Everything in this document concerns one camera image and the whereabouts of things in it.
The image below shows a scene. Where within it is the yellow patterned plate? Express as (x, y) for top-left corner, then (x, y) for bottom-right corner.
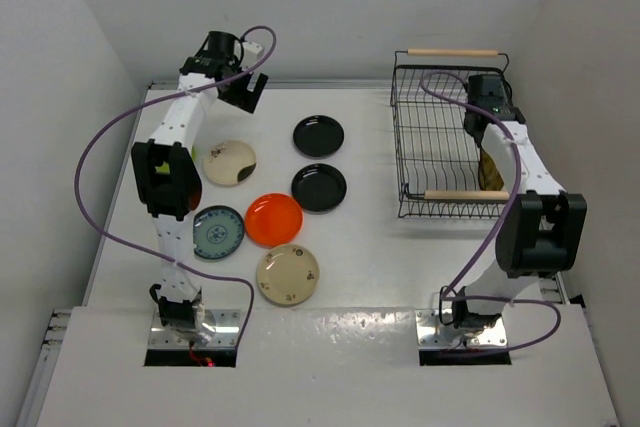
(477, 148), (504, 191)

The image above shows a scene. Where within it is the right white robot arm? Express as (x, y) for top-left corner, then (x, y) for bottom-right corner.
(440, 74), (587, 332)

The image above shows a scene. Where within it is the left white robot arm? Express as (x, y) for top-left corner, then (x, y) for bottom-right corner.
(131, 31), (268, 344)

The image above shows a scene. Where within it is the cream plate with black patch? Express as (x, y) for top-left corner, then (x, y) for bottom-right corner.
(203, 140), (257, 187)

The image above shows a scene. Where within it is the orange plate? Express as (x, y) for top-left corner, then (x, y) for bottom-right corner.
(244, 193), (304, 248)

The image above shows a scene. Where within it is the blue patterned plate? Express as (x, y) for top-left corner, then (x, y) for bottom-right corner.
(193, 205), (245, 262)

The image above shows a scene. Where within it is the cream plate with flowers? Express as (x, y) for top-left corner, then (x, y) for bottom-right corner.
(256, 244), (320, 307)

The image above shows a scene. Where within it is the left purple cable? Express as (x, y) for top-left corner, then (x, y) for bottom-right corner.
(73, 25), (279, 348)

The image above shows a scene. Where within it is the purple cable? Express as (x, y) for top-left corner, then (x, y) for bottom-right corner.
(419, 70), (561, 361)
(73, 25), (279, 348)

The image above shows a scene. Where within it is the black wire dish rack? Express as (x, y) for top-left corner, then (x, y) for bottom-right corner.
(390, 50), (504, 220)

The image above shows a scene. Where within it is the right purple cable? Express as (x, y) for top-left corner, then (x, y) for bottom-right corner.
(419, 70), (561, 361)

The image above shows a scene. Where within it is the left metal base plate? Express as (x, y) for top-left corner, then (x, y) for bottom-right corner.
(147, 309), (241, 351)

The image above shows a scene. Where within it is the metal base plate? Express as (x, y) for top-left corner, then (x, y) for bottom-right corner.
(147, 309), (241, 351)
(414, 309), (508, 350)

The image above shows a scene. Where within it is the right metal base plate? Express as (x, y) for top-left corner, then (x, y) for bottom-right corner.
(414, 309), (508, 350)

